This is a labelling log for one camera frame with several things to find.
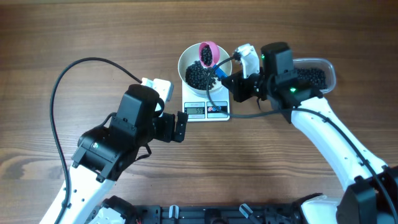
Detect black beans in bowl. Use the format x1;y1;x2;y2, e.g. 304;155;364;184
185;60;220;90

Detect clear plastic container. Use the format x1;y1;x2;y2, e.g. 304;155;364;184
294;58;336;94

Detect white bowl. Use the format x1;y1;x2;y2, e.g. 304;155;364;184
178;41;232;95

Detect black beans in container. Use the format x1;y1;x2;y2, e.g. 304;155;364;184
296;68;328;89

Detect black beans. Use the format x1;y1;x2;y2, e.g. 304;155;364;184
296;68;328;89
185;60;220;90
200;45;213;67

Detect black camera cable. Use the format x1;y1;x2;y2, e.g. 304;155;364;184
49;57;143;224
205;55;398;215

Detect left black camera cable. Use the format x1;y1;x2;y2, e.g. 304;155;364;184
49;57;143;224

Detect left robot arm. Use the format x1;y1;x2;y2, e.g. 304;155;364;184
41;84;188;223

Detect pink scoop with blue handle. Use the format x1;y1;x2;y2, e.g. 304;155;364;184
198;41;227;79

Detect right black camera cable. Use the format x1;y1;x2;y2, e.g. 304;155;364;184
205;55;398;215

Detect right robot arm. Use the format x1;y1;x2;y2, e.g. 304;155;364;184
222;42;397;223

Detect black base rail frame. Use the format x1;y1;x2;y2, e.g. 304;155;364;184
83;195;305;224

